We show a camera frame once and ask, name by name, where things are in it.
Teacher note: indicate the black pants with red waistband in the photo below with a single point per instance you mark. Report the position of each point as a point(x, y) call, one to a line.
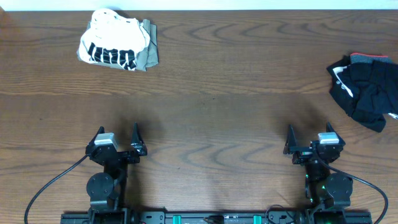
point(376, 78)

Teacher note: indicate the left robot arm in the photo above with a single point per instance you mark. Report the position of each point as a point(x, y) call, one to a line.
point(106, 189)

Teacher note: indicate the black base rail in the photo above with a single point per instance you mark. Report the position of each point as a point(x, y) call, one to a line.
point(272, 216)

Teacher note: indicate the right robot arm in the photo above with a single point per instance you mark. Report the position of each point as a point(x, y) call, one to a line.
point(329, 193)

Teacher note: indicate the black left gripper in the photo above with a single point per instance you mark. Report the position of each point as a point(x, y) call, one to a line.
point(138, 146)

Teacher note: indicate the white shirt with black print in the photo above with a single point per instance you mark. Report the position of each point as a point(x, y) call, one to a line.
point(113, 37)

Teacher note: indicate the black and white garment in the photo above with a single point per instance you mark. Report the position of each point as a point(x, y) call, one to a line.
point(340, 72)

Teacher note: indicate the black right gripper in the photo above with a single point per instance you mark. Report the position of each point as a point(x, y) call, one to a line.
point(291, 148)

